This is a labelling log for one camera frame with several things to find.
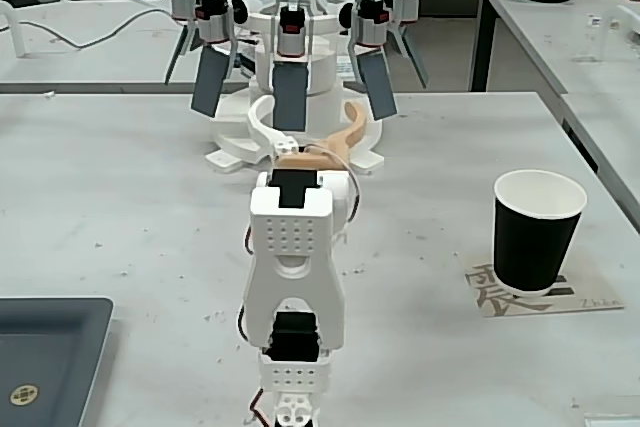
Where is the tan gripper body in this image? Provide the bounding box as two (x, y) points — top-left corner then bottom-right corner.
(272, 144), (347, 172)

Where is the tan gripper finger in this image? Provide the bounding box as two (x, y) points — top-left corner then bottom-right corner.
(312, 101), (370, 156)

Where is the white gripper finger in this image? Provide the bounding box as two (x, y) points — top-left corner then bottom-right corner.
(247, 95), (301, 155)

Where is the black paper cup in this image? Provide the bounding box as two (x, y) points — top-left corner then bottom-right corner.
(492, 168), (589, 299)

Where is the printed paper mat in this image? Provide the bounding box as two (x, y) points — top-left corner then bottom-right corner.
(454, 246), (628, 320)

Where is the servo unit with grey paddle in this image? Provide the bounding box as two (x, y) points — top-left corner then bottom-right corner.
(190, 0), (237, 119)
(339, 0), (399, 122)
(372, 0), (431, 90)
(163, 0), (202, 86)
(269, 0), (314, 133)

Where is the white side table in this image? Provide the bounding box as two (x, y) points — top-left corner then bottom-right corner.
(471, 0), (640, 229)

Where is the white bent stand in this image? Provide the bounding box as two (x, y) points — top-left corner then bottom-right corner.
(0, 0), (27, 59)

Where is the grey plastic tray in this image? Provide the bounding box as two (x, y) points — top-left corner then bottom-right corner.
(0, 296), (116, 427)

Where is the grey cable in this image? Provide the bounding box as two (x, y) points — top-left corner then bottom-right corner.
(13, 6), (174, 51)

